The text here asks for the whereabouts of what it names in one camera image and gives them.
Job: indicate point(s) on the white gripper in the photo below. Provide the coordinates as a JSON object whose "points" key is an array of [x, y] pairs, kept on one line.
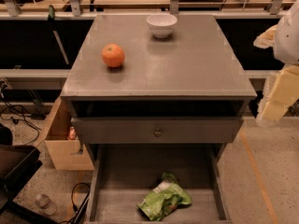
{"points": [[288, 39]]}

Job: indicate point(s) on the green rice chip bag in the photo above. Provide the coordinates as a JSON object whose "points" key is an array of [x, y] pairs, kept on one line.
{"points": [[164, 199]]}

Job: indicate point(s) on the grey wooden drawer cabinet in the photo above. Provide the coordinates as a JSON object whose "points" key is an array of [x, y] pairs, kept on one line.
{"points": [[193, 73]]}

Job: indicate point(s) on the brass drawer knob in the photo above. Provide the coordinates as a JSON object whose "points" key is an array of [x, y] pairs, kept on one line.
{"points": [[158, 132]]}

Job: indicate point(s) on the open grey middle drawer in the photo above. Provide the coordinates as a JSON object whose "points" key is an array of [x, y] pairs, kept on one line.
{"points": [[125, 174]]}

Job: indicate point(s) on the grey top drawer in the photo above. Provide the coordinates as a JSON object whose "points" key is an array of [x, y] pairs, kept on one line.
{"points": [[140, 131]]}

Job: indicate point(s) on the white ceramic bowl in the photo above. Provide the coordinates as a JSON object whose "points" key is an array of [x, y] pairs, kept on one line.
{"points": [[161, 25]]}

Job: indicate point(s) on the orange fruit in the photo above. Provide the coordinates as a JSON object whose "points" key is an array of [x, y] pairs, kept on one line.
{"points": [[113, 55]]}

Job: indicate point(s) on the red can in box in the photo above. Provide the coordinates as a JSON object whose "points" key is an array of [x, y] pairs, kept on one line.
{"points": [[71, 134]]}

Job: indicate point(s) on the cardboard box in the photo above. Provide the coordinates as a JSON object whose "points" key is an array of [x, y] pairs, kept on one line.
{"points": [[66, 154]]}

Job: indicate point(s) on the clear plastic water bottle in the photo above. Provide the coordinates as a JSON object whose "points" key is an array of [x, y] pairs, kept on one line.
{"points": [[46, 206]]}

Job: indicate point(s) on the black chair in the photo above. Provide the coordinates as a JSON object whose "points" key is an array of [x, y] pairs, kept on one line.
{"points": [[17, 165]]}

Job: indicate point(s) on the green handled tool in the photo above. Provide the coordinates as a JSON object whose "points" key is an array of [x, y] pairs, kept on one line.
{"points": [[51, 20]]}

